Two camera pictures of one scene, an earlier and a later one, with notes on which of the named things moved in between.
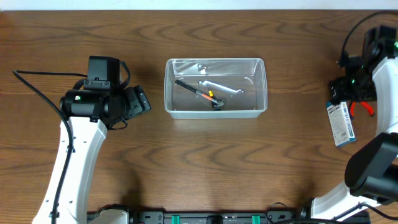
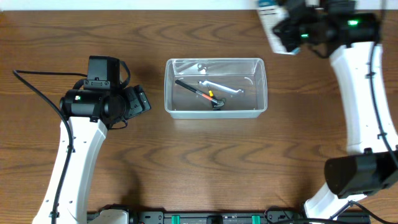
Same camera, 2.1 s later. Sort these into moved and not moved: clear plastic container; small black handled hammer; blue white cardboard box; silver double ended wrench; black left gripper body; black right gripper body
Moved: black right gripper body; blue white cardboard box
Not moved: black left gripper body; clear plastic container; small black handled hammer; silver double ended wrench
